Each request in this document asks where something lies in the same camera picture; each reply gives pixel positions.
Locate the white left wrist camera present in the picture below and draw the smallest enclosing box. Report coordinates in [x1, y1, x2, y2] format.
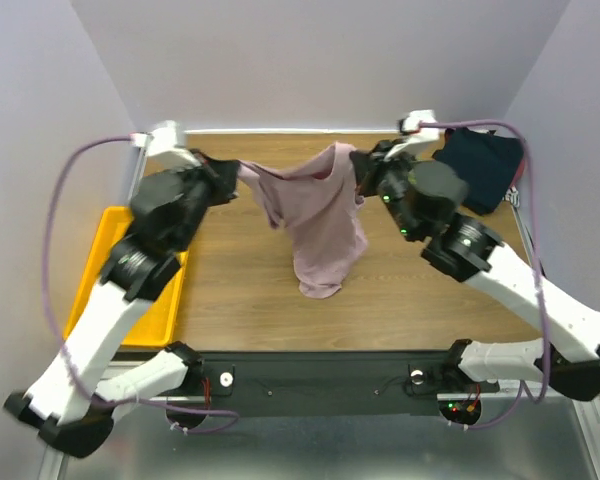
[130, 120, 191, 168]

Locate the yellow plastic bin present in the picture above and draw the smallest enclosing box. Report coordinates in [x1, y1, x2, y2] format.
[62, 205, 190, 350]

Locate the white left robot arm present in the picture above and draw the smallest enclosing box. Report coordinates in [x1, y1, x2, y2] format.
[4, 153, 240, 459]

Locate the folded navy tank top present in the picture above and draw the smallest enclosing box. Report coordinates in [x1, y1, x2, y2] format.
[433, 128, 525, 215]

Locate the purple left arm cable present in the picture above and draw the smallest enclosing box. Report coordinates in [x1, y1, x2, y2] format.
[41, 133, 241, 435]

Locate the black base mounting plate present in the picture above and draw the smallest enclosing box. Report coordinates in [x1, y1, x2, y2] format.
[170, 350, 496, 417]

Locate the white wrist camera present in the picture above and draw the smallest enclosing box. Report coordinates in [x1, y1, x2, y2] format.
[397, 109, 441, 156]
[130, 120, 191, 168]

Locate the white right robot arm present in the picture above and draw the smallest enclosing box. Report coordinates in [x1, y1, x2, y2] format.
[349, 141, 600, 401]

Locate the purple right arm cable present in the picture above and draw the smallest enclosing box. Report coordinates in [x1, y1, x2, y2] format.
[429, 118, 554, 431]

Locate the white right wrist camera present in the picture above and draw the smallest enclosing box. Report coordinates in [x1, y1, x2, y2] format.
[397, 109, 441, 156]

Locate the striped folded garment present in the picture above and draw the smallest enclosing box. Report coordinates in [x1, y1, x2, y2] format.
[503, 185, 520, 208]

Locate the pink ribbed tank top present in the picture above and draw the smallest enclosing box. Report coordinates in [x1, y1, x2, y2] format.
[238, 142, 368, 299]

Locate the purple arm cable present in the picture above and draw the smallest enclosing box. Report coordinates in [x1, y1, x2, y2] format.
[41, 133, 241, 435]
[429, 118, 554, 431]

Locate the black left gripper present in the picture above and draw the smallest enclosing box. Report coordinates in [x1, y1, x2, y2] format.
[166, 147, 242, 253]

